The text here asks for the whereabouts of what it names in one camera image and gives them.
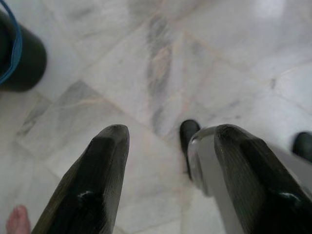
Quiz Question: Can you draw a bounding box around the black rubbish bin blue rim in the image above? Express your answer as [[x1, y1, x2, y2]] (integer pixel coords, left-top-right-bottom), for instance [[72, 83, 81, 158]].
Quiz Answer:
[[0, 6, 48, 93]]

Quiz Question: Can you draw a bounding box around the person's bare foot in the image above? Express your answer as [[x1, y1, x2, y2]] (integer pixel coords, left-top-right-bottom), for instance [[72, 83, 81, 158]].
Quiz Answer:
[[6, 204, 33, 234]]

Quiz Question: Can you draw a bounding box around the black robot foot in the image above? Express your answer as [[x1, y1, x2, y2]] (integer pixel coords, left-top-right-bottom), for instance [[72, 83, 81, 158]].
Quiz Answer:
[[292, 131, 312, 163], [179, 119, 201, 181]]

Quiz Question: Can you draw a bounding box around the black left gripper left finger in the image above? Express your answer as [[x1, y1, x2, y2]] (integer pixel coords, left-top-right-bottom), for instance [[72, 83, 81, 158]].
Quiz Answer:
[[31, 124, 130, 234]]

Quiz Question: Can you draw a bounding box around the black robot left foot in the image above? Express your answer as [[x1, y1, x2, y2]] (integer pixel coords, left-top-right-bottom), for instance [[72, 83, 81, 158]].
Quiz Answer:
[[179, 119, 201, 181]]

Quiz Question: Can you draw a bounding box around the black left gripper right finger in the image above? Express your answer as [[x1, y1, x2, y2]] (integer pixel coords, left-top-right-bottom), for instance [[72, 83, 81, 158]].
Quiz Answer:
[[214, 124, 312, 234]]

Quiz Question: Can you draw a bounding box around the silver robot left leg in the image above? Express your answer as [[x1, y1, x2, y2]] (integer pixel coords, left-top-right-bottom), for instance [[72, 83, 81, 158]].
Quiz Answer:
[[187, 126, 312, 234]]

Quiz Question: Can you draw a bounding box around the black robot right foot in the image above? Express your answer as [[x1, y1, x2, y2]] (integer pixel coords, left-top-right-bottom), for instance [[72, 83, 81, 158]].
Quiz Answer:
[[292, 131, 312, 163]]

